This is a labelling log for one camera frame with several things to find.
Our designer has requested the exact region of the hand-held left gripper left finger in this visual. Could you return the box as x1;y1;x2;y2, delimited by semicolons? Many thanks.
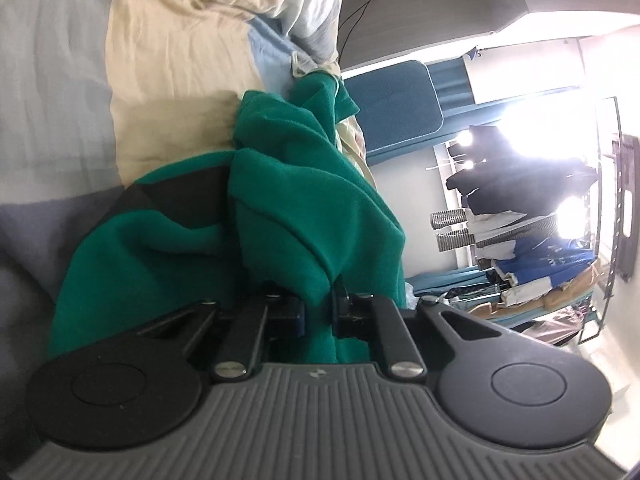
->
136;294;307;381

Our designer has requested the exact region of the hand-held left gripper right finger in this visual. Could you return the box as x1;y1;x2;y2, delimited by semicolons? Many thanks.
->
332;287;501;378

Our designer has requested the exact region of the green sweatshirt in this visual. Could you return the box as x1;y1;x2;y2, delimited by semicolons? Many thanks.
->
47;75;408;366

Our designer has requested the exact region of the striped hanging garment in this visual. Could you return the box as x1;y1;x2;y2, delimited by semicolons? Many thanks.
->
431;205;558;252

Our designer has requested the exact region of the blue hanging shirt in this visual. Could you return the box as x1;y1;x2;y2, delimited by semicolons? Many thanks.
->
480;237;598;286

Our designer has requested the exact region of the black hanging jacket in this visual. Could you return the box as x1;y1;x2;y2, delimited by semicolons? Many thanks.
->
447;125;598;216

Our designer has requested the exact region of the blue padded panel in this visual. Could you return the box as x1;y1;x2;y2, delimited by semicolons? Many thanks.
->
342;60;443;163

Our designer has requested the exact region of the beige hanging garment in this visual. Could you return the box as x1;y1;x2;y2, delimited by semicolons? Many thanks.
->
470;265;601;323

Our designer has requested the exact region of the blue curtain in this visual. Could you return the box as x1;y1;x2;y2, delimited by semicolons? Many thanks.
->
430;57;473;106

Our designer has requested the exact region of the patchwork quilt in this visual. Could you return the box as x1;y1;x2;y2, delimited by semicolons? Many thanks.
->
0;0;376;411

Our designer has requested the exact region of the black window grille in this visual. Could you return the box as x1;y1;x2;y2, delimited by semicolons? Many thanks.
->
585;95;640;346

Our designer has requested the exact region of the black cable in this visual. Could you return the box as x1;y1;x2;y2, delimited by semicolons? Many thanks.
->
337;0;386;68

